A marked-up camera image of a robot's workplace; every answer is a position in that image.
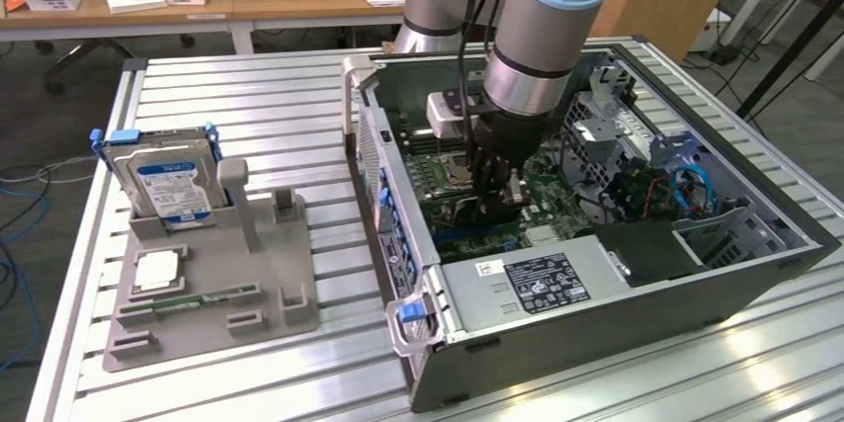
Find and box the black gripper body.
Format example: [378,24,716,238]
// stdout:
[469,112,549,171]

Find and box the graphics card with metal bracket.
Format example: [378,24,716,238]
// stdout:
[433,193,526,240]

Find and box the CPU socket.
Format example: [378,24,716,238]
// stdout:
[430,152,476,186]

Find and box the green motherboard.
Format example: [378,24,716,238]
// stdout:
[394,115,605,265]

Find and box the silver chipset heatsink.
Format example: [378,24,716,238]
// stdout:
[524,223,561,246]

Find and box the silver drive cage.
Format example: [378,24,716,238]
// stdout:
[558,90,661,196]

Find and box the grey power supply unit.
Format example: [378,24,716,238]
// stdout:
[438,236,628,334]

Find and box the blue case latch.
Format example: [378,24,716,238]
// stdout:
[397,300,433,327]

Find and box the open black PC case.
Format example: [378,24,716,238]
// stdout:
[338,36,844,414]

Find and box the silver disk bay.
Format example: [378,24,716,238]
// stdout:
[669,204,796,269]

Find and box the black floor device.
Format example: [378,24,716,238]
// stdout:
[708,43,745,66]

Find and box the black slanted pole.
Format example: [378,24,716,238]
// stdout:
[733,0,844,121]

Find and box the grey parts rack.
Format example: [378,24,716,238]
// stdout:
[101,157,322,375]

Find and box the hard disk in blue caddy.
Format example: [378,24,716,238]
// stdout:
[85,121,232,234]

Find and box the green RAM stick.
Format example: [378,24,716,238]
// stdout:
[121,288,256,317]

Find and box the silver CPU chip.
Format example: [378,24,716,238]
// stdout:
[130,252,182,291]

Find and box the black office chair base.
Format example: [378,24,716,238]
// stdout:
[32,36,198,95]

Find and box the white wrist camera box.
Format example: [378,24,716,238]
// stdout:
[424,90,480,139]

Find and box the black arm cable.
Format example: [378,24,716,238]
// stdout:
[453,0,502,166]

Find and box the blue wire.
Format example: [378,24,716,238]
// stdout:
[670,163,720,218]

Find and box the wooden desk white frame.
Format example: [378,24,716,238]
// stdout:
[229,0,593,55]
[0,0,237,55]

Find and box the white table frame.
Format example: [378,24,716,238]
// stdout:
[714,0,844,82]

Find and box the blue floor cable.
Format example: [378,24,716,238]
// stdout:
[0,184,52,374]

